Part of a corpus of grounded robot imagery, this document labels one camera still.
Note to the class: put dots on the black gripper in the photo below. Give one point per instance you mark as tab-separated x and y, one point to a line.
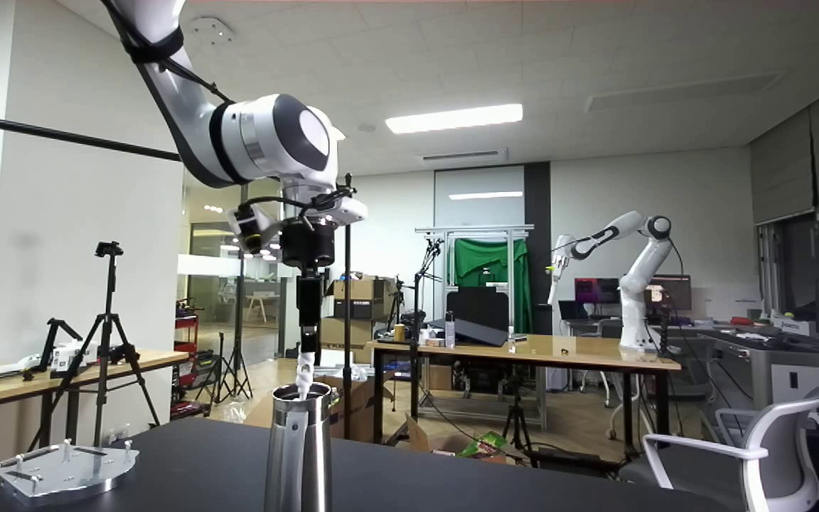
308	245

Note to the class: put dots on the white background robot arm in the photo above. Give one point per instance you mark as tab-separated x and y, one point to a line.
636	287

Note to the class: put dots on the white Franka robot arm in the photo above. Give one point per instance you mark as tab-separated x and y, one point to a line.
249	139

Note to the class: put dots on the black vertical stand pole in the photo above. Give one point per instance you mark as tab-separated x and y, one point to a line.
349	314

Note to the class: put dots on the stacked cardboard boxes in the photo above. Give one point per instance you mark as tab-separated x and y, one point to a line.
353	288

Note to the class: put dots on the red tool cart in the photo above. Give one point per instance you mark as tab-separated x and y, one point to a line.
185	359

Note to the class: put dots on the stainless steel flask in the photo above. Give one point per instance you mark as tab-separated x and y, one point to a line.
301	445

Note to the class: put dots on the green cloth backdrop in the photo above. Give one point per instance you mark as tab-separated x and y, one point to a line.
484	261

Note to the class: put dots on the wooden table black legs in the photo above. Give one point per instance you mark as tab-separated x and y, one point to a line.
534	352

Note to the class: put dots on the small black tripod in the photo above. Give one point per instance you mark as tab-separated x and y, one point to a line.
518	422

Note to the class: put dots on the long ceiling light panel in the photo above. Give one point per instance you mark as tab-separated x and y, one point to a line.
454	119

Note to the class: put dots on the dark computer monitor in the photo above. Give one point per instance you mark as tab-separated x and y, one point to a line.
598	291

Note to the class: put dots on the clear acrylic plate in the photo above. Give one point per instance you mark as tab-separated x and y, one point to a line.
65	467

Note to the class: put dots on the round ceiling smoke detector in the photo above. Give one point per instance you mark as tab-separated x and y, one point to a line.
208	34

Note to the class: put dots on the black horizontal boom pole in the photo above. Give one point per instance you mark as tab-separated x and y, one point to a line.
50	133

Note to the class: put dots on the white mesh office chair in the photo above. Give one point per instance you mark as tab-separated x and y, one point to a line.
768	456

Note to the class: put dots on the grey window blinds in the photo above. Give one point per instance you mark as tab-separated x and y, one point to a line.
810	159

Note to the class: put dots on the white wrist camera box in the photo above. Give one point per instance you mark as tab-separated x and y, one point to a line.
252	228

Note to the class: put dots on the black camera tripod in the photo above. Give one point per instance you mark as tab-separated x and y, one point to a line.
107	342

